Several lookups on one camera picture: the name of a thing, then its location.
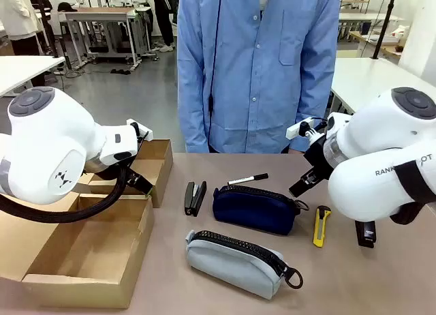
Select grey pencil case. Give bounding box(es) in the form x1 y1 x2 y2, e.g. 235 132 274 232
185 229 304 301

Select white desk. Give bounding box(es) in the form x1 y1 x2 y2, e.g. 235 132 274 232
339 11 406 33

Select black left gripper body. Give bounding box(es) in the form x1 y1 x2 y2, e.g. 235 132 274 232
87 147 141 183

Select black stapler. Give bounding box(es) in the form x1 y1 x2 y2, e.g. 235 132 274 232
354 220 377 249
184 180 208 217

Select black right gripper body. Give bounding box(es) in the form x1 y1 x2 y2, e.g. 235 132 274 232
302 136 338 181

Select black and white marker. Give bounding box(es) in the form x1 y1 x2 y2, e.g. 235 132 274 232
227 172 269 186

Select person in white coat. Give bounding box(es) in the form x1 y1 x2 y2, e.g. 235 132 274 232
0 0 47 57

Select small cardboard box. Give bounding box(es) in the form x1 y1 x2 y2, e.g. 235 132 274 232
76 138 174 209

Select person's left forearm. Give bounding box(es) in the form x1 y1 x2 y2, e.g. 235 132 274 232
291 65 337 152

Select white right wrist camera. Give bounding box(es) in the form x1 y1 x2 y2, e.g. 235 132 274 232
285 117 328 141

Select black cable sleeve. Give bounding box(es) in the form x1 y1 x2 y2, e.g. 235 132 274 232
390 160 436 226
0 160 137 224

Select black tripod pole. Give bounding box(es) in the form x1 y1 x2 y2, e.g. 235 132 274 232
372 0 400 60

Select yellow utility knife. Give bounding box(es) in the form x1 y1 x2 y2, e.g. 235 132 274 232
313 205 333 249

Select white table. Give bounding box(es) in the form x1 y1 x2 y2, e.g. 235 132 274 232
0 55 66 98
329 57 436 115

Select large cardboard box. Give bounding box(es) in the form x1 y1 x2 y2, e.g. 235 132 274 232
0 190 155 310

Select person in black clothes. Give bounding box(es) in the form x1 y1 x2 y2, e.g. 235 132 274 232
152 0 178 53

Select navy blue pencil case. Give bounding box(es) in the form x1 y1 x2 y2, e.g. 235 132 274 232
212 185 310 237

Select brown topped workbench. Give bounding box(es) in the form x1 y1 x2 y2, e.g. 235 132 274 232
57 6 153 68

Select person's right forearm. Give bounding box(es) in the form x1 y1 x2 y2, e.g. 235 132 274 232
176 65 208 154

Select thin black cable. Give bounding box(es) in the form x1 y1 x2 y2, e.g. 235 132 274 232
206 0 224 147

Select person in blue shirt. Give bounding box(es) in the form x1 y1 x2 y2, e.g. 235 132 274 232
176 0 341 155

